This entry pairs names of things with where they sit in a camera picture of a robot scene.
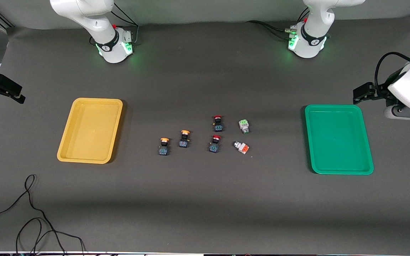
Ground orange white push button switch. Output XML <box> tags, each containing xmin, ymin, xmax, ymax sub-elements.
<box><xmin>233</xmin><ymin>141</ymin><xmax>250</xmax><ymax>155</ymax></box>

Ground yellow capped push button switch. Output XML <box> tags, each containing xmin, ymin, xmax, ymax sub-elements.
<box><xmin>179</xmin><ymin>130</ymin><xmax>191</xmax><ymax>149</ymax></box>
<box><xmin>158</xmin><ymin>137</ymin><xmax>171</xmax><ymax>156</ymax></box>

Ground green plastic tray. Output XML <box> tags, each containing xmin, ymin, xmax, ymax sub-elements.
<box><xmin>304</xmin><ymin>104</ymin><xmax>374</xmax><ymax>175</ymax></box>

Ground yellow plastic tray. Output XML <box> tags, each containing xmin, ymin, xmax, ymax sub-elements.
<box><xmin>57</xmin><ymin>97</ymin><xmax>124</xmax><ymax>164</ymax></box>

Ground dark grey table mat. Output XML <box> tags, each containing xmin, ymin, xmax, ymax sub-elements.
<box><xmin>0</xmin><ymin>14</ymin><xmax>410</xmax><ymax>255</ymax></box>

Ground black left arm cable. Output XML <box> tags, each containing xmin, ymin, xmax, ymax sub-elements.
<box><xmin>375</xmin><ymin>52</ymin><xmax>410</xmax><ymax>94</ymax></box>

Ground loose thin black cable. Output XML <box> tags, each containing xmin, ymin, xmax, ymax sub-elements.
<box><xmin>0</xmin><ymin>174</ymin><xmax>86</xmax><ymax>256</ymax></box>

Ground black left base cable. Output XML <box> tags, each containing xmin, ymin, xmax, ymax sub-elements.
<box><xmin>246</xmin><ymin>20</ymin><xmax>297</xmax><ymax>40</ymax></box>

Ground black base cable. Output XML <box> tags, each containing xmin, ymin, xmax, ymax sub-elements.
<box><xmin>111</xmin><ymin>3</ymin><xmax>140</xmax><ymax>46</ymax></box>
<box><xmin>246</xmin><ymin>20</ymin><xmax>297</xmax><ymax>40</ymax></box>

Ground black right base cable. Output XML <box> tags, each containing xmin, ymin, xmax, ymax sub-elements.
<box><xmin>111</xmin><ymin>3</ymin><xmax>140</xmax><ymax>46</ymax></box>

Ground red capped push button switch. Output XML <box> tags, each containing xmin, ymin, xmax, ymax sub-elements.
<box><xmin>212</xmin><ymin>115</ymin><xmax>225</xmax><ymax>132</ymax></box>
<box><xmin>209</xmin><ymin>135</ymin><xmax>222</xmax><ymax>153</ymax></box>

